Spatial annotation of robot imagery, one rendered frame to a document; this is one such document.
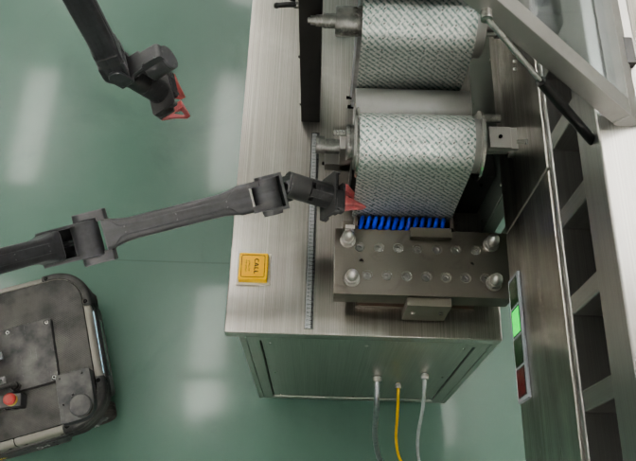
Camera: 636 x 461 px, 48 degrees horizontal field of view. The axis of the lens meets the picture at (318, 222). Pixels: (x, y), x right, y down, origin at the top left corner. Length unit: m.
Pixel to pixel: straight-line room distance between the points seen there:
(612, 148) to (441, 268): 0.64
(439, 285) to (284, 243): 0.41
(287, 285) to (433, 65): 0.62
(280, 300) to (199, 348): 0.97
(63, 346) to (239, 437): 0.67
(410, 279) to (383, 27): 0.55
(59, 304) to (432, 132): 1.53
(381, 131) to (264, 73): 0.66
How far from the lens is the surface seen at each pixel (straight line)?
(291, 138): 1.94
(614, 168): 1.12
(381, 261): 1.65
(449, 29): 1.55
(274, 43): 2.12
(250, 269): 1.75
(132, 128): 3.10
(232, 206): 1.51
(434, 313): 1.69
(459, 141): 1.49
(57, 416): 2.48
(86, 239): 1.53
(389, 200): 1.62
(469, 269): 1.67
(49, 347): 2.52
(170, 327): 2.71
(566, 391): 1.24
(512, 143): 1.53
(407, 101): 1.61
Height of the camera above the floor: 2.56
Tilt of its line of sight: 65 degrees down
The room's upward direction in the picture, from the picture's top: 1 degrees clockwise
